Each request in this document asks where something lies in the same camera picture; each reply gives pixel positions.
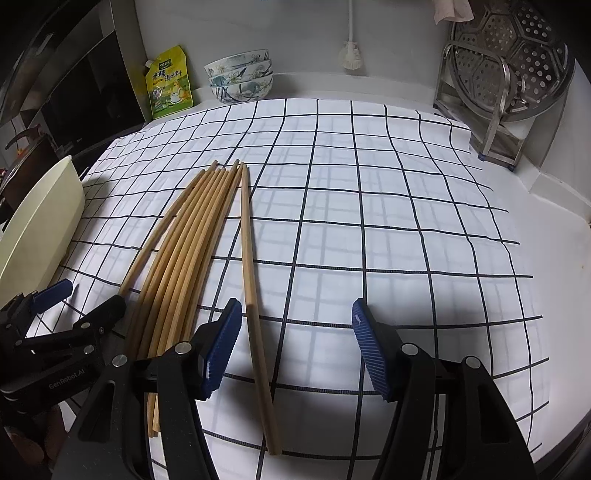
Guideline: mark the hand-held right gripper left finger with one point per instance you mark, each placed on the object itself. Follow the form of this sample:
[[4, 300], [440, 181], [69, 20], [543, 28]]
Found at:
[[221, 350]]

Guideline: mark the white dish brush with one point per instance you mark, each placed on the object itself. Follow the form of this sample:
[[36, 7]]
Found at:
[[349, 55]]

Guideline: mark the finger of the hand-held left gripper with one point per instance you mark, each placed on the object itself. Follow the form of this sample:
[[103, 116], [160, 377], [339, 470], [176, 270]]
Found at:
[[99, 314], [51, 293]]

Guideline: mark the perforated steel steamer plate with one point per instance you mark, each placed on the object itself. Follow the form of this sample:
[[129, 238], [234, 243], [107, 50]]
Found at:
[[531, 46]]

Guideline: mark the person's left hand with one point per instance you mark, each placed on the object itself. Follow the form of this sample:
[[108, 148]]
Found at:
[[32, 445]]

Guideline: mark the cream plastic basin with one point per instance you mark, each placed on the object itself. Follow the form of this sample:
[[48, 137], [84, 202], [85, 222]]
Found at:
[[41, 217]]

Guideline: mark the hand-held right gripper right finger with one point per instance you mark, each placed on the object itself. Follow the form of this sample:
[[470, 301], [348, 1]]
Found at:
[[369, 341]]

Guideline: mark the steel dish rack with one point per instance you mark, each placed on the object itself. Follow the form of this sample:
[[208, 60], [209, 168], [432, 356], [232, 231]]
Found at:
[[496, 115]]

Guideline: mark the pink hanging cloth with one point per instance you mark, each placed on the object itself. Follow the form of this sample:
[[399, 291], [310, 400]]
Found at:
[[450, 9]]

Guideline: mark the dark cooking pot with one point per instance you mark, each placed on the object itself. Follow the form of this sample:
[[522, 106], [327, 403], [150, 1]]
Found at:
[[27, 175]]

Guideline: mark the wooden chopstick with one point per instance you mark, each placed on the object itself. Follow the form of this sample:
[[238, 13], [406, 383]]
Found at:
[[249, 277]]

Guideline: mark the white black-grid cloth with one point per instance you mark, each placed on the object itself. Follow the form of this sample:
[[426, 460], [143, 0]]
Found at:
[[369, 230]]

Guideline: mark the floral ceramic bowl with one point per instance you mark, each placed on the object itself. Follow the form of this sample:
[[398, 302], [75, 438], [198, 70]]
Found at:
[[221, 81], [235, 62], [244, 93]]

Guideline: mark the yellow green seasoning pouch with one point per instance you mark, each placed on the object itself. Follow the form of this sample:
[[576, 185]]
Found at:
[[168, 87]]

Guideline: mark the black range hood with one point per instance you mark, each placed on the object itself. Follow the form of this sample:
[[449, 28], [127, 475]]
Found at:
[[69, 69]]

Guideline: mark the bundle of wooden chopsticks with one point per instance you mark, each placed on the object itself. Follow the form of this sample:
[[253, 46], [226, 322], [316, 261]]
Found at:
[[184, 258]]

